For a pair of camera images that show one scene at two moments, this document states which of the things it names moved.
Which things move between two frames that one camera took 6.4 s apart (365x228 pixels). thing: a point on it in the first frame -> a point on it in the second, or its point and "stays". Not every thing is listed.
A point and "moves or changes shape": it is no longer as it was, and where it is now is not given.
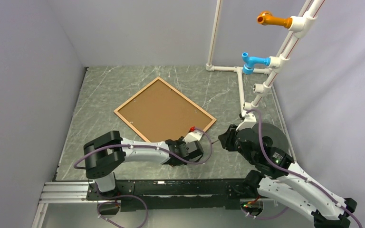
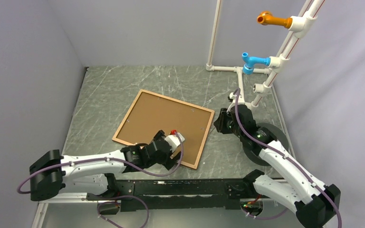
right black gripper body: (231, 144) -> (226, 125)
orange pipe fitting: (266, 18) stays
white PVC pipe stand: (301, 24) stays
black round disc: (272, 136) stays
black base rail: (184, 195) stays
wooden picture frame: (158, 112) moves or changes shape
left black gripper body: (181, 142) -> (167, 160)
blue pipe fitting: (248, 68) stays
